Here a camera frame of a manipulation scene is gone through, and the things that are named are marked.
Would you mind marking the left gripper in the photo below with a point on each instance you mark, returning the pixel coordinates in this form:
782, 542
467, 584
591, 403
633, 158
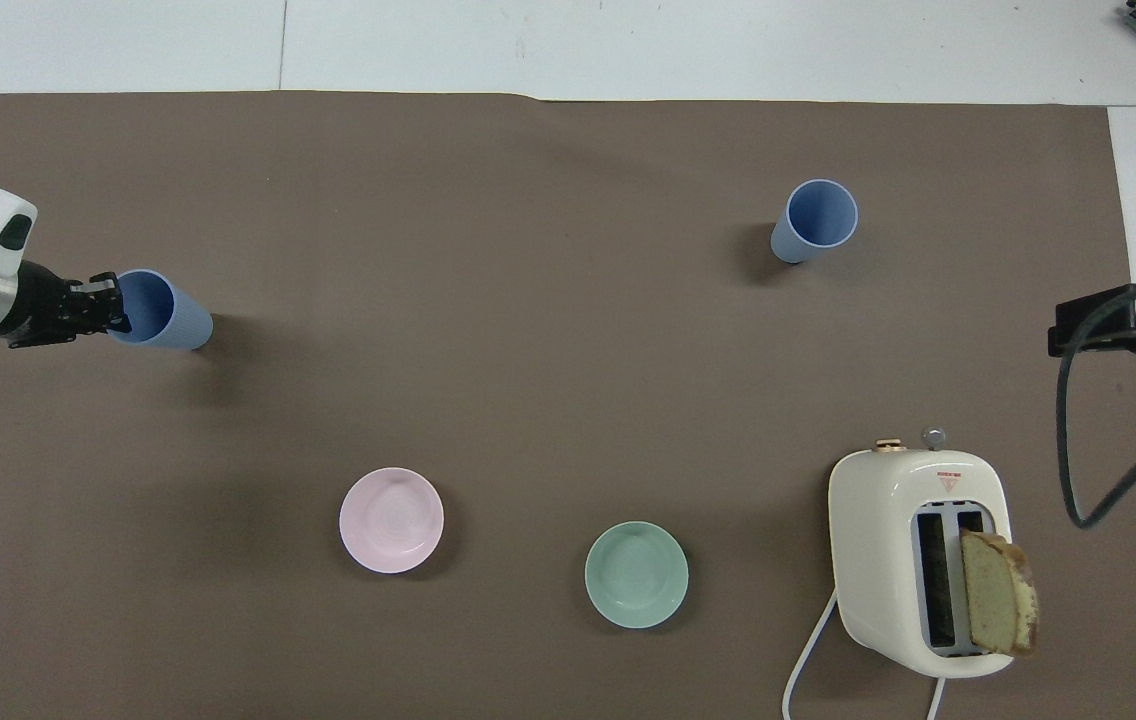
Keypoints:
36, 305

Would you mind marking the cream toaster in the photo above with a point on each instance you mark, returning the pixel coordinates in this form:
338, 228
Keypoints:
878, 540

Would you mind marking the pink plate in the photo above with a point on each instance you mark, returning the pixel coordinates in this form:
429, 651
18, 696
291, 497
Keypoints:
391, 520

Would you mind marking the green plate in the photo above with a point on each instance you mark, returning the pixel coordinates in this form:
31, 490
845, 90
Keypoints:
636, 575

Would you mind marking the blue ribbed cup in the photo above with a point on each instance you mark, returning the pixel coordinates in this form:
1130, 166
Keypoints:
173, 318
818, 215

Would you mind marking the bread slice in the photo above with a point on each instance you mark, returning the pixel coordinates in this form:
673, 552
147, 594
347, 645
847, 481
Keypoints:
996, 600

